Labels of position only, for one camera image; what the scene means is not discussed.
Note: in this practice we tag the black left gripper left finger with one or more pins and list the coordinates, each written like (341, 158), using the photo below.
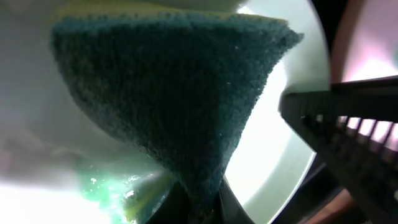
(174, 209)

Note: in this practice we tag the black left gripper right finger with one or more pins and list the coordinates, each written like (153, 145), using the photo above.
(349, 127)

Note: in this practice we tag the round black tray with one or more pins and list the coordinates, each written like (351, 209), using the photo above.
(318, 187)

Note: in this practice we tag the pale green plate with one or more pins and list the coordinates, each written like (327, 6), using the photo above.
(41, 129)

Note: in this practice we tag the green yellow sponge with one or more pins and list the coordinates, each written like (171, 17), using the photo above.
(179, 84)

